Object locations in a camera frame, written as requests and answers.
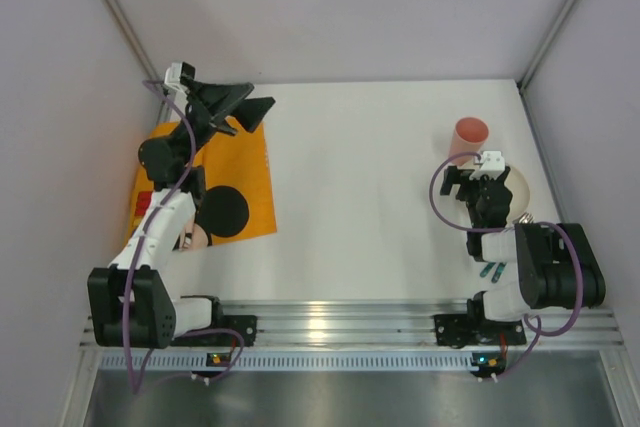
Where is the pink plastic cup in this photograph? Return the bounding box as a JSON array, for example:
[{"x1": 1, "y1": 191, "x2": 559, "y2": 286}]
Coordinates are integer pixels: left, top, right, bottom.
[{"x1": 449, "y1": 117, "x2": 489, "y2": 166}]

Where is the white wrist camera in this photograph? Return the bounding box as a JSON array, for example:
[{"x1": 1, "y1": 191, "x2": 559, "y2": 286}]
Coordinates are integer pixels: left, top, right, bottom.
[
  {"x1": 164, "y1": 62, "x2": 196, "y2": 93},
  {"x1": 470, "y1": 150, "x2": 506, "y2": 180}
]

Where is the left aluminium frame post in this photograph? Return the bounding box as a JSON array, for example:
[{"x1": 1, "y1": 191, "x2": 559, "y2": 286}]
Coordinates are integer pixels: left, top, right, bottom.
[{"x1": 74, "y1": 0, "x2": 174, "y2": 118}]

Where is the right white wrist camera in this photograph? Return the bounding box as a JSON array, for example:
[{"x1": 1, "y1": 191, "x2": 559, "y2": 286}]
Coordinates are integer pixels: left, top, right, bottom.
[{"x1": 470, "y1": 150, "x2": 506, "y2": 180}]

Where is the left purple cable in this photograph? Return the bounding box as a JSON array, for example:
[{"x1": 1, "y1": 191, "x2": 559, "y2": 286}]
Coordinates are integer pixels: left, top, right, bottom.
[{"x1": 122, "y1": 79, "x2": 246, "y2": 396}]

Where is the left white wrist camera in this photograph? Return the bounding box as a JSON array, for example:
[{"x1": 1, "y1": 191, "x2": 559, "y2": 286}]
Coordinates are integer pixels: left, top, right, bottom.
[{"x1": 164, "y1": 62, "x2": 196, "y2": 93}]

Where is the right aluminium frame post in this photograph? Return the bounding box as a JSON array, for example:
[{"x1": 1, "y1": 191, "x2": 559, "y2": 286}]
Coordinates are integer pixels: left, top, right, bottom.
[{"x1": 516, "y1": 0, "x2": 581, "y2": 94}]

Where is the silver fork teal handle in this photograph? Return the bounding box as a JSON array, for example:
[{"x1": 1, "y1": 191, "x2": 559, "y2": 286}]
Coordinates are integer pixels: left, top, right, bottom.
[{"x1": 491, "y1": 212, "x2": 534, "y2": 284}]

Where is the cream round plate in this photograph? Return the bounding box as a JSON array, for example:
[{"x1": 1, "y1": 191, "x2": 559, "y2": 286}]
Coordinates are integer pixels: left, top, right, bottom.
[{"x1": 506, "y1": 165, "x2": 531, "y2": 222}]

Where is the slotted grey cable duct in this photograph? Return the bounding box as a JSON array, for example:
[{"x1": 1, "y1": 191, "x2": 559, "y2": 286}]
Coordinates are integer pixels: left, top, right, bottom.
[{"x1": 132, "y1": 350, "x2": 504, "y2": 372}]

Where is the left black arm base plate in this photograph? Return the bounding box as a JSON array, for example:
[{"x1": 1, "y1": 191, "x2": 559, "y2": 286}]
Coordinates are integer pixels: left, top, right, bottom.
[{"x1": 171, "y1": 315, "x2": 258, "y2": 347}]

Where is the purple cable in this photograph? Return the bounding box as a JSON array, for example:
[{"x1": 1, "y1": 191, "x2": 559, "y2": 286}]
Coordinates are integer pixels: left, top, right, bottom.
[
  {"x1": 122, "y1": 79, "x2": 246, "y2": 396},
  {"x1": 429, "y1": 152, "x2": 584, "y2": 382}
]

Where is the aluminium frame post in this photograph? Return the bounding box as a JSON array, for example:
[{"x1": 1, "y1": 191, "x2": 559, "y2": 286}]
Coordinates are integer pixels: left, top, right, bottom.
[
  {"x1": 74, "y1": 0, "x2": 174, "y2": 118},
  {"x1": 516, "y1": 0, "x2": 581, "y2": 94}
]

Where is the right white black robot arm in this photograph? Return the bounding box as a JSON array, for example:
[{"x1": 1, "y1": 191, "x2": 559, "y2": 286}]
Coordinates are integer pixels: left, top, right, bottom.
[{"x1": 439, "y1": 165, "x2": 606, "y2": 322}]

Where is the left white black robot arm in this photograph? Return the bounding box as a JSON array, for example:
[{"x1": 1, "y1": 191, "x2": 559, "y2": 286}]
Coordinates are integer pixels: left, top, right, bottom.
[{"x1": 87, "y1": 63, "x2": 276, "y2": 349}]

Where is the aluminium mounting rail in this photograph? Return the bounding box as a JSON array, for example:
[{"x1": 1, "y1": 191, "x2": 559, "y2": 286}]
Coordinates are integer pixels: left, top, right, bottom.
[{"x1": 222, "y1": 300, "x2": 624, "y2": 350}]

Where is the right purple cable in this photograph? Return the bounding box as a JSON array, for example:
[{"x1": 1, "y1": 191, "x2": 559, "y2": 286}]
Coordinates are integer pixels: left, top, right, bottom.
[{"x1": 429, "y1": 152, "x2": 584, "y2": 382}]

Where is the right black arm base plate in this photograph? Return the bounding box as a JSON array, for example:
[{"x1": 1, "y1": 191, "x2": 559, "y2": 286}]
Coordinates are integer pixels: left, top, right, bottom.
[{"x1": 433, "y1": 314, "x2": 527, "y2": 349}]

